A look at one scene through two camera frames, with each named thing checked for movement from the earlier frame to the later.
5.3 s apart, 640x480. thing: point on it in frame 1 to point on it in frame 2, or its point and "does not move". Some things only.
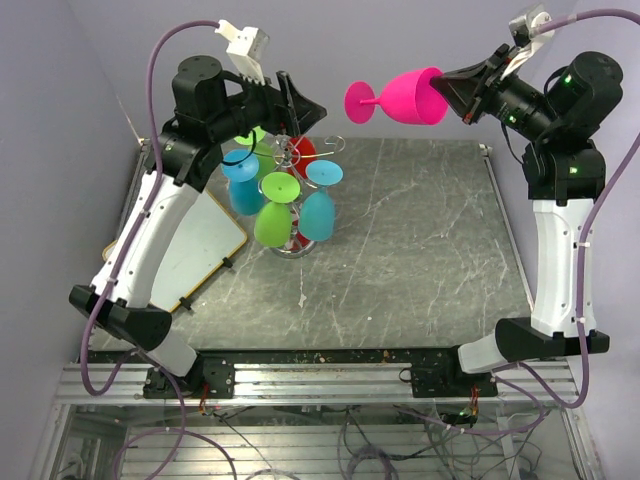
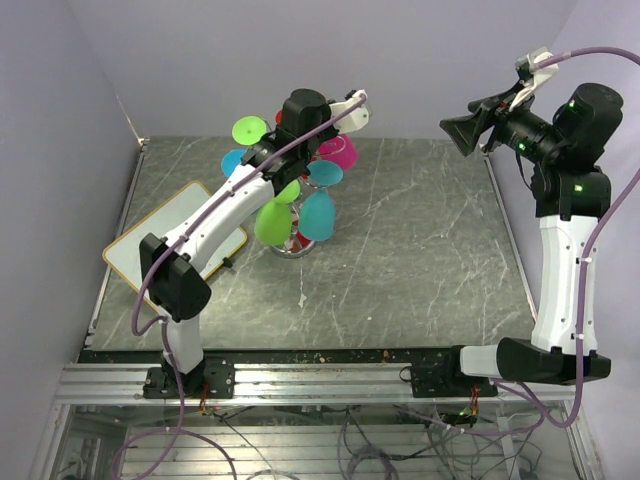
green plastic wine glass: x=273 y=219 does not move
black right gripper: x=465 y=88 to x=491 y=111
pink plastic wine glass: x=408 y=96 to x=340 y=149
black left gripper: x=302 y=112 to x=333 y=132
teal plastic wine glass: x=317 y=214 does not move
